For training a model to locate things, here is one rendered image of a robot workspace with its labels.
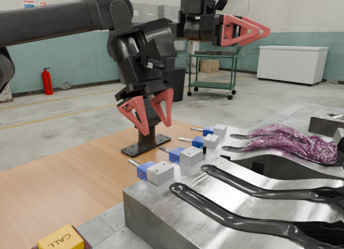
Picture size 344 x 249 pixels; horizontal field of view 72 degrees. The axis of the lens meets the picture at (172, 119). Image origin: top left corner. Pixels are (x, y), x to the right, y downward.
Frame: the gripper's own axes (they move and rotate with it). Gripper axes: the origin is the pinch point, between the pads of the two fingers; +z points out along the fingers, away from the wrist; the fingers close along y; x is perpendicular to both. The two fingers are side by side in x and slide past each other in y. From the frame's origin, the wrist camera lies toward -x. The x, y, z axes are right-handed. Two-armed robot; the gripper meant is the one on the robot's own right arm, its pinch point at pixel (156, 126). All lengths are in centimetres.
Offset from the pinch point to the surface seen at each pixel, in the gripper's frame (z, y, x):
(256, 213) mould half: 20.7, 3.2, -12.8
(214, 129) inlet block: 7.4, 35.2, 14.1
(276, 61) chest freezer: -63, 640, 209
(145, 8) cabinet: -295, 392, 354
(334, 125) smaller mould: 24, 77, -9
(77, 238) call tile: 13.8, -18.8, 10.0
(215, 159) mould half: 12.8, 15.4, 1.6
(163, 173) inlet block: 9.7, -1.1, 2.3
